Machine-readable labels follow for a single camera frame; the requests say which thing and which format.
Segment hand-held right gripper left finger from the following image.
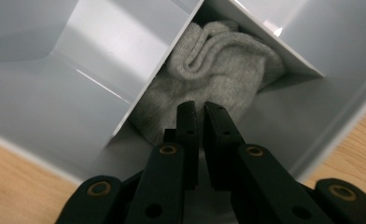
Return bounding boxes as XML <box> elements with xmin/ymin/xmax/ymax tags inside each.
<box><xmin>163</xmin><ymin>100</ymin><xmax>201</xmax><ymax>191</ymax></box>

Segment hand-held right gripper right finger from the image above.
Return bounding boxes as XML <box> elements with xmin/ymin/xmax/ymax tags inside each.
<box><xmin>203</xmin><ymin>101</ymin><xmax>246</xmax><ymax>191</ymax></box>

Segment grey sock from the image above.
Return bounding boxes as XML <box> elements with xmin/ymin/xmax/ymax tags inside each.
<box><xmin>129</xmin><ymin>20</ymin><xmax>287</xmax><ymax>147</ymax></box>

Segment white plastic storage box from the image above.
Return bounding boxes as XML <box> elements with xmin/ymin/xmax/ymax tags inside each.
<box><xmin>0</xmin><ymin>0</ymin><xmax>366</xmax><ymax>224</ymax></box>

